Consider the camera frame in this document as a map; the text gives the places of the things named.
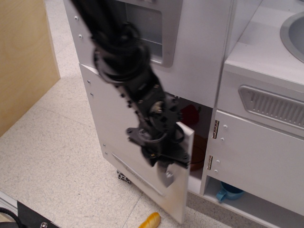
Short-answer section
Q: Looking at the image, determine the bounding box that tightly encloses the wooden plywood panel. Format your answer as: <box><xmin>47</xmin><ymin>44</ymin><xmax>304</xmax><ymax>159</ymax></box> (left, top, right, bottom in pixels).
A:
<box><xmin>0</xmin><ymin>0</ymin><xmax>60</xmax><ymax>135</ymax></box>

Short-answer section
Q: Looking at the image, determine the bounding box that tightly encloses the yellow toy bread loaf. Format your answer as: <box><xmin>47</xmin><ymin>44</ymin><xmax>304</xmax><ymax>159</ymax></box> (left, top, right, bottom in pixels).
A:
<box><xmin>138</xmin><ymin>212</ymin><xmax>161</xmax><ymax>228</ymax></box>

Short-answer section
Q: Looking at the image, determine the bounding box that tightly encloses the white toy kitchen cabinet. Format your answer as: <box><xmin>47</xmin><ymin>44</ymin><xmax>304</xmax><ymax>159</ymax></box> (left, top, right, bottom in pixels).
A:
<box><xmin>64</xmin><ymin>0</ymin><xmax>304</xmax><ymax>228</ymax></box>

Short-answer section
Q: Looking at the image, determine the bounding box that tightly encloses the red toy bell pepper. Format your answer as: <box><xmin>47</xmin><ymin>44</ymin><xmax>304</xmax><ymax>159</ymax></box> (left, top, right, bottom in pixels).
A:
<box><xmin>181</xmin><ymin>104</ymin><xmax>201</xmax><ymax>125</ymax></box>

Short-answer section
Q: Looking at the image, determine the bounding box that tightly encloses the aluminium extrusion foot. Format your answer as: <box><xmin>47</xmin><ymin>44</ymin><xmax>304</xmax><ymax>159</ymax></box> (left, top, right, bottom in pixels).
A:
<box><xmin>116</xmin><ymin>170</ymin><xmax>132</xmax><ymax>184</ymax></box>

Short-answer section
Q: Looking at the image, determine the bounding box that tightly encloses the lower oven door hinge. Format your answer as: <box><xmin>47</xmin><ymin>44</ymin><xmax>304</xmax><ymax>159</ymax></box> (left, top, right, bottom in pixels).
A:
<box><xmin>207</xmin><ymin>155</ymin><xmax>213</xmax><ymax>170</ymax></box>

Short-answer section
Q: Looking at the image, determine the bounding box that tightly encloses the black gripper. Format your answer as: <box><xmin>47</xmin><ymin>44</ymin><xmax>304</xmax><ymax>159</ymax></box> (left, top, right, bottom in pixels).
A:
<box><xmin>126</xmin><ymin>125</ymin><xmax>190</xmax><ymax>169</ymax></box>

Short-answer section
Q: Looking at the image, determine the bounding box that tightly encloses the white oven door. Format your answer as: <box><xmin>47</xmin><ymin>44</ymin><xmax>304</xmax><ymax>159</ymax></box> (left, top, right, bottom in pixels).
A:
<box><xmin>206</xmin><ymin>111</ymin><xmax>304</xmax><ymax>215</ymax></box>

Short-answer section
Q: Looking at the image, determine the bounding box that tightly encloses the silver fridge door handle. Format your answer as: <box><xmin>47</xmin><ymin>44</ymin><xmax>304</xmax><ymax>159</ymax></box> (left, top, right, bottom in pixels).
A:
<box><xmin>156</xmin><ymin>162</ymin><xmax>175</xmax><ymax>188</ymax></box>

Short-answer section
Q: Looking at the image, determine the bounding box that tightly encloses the oven door hinge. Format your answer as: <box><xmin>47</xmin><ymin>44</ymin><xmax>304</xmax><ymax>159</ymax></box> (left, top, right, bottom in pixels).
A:
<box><xmin>207</xmin><ymin>155</ymin><xmax>213</xmax><ymax>170</ymax></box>
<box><xmin>212</xmin><ymin>120</ymin><xmax>219</xmax><ymax>139</ymax></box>

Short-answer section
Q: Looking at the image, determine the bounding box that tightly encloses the blue plastic cup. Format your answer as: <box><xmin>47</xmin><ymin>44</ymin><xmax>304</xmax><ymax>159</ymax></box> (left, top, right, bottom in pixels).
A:
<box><xmin>216</xmin><ymin>181</ymin><xmax>245</xmax><ymax>202</ymax></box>

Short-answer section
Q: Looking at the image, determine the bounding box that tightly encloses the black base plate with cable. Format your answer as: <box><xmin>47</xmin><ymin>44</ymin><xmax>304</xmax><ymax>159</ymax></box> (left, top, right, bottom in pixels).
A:
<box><xmin>0</xmin><ymin>201</ymin><xmax>59</xmax><ymax>228</ymax></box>

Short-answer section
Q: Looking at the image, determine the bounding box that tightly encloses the white fridge door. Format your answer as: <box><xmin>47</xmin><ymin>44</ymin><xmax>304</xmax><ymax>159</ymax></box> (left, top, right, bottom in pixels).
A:
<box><xmin>79</xmin><ymin>64</ymin><xmax>190</xmax><ymax>224</ymax></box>

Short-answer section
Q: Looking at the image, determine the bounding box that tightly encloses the upper oven door hinge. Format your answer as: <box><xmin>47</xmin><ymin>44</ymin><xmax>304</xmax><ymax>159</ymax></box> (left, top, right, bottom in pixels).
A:
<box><xmin>212</xmin><ymin>120</ymin><xmax>219</xmax><ymax>139</ymax></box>

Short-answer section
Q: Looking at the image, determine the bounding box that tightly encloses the grey oven vent panel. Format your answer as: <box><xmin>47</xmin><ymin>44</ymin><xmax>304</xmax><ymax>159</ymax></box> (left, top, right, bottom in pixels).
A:
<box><xmin>238</xmin><ymin>85</ymin><xmax>304</xmax><ymax>129</ymax></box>

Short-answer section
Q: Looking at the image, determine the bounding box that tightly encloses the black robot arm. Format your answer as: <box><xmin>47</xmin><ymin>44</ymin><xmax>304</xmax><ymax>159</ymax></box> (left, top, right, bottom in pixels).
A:
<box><xmin>73</xmin><ymin>0</ymin><xmax>190</xmax><ymax>168</ymax></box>

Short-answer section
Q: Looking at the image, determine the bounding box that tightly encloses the orange transparent toy pot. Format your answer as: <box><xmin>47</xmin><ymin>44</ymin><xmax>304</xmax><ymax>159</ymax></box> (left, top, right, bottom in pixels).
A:
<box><xmin>190</xmin><ymin>134</ymin><xmax>208</xmax><ymax>171</ymax></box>

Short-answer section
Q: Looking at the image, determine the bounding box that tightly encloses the grey sink basin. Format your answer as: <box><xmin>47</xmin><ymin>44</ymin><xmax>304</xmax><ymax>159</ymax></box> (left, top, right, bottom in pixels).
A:
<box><xmin>280</xmin><ymin>12</ymin><xmax>304</xmax><ymax>63</ymax></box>

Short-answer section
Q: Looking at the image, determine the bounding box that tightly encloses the grey ice dispenser recess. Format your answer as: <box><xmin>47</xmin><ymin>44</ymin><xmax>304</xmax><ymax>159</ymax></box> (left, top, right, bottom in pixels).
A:
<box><xmin>115</xmin><ymin>0</ymin><xmax>183</xmax><ymax>67</ymax></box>

